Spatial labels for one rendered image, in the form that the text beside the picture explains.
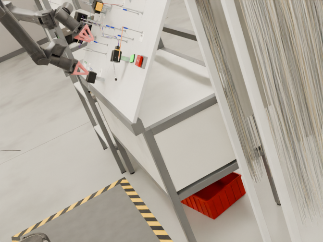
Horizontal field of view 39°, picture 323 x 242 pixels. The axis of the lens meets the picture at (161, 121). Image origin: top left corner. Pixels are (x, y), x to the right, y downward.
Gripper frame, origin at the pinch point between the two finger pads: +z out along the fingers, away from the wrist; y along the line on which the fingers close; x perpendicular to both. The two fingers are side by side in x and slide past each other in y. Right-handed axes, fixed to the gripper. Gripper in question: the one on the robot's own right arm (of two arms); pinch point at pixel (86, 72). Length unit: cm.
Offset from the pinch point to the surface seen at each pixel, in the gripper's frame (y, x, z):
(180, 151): -18, 20, 53
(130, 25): 6.2, -33.2, 14.5
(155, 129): -20.1, 15.3, 35.8
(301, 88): -94, -9, 50
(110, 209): 83, 67, 70
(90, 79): 33.8, -2.9, 11.8
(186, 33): 19, -48, 51
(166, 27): 50, -57, 50
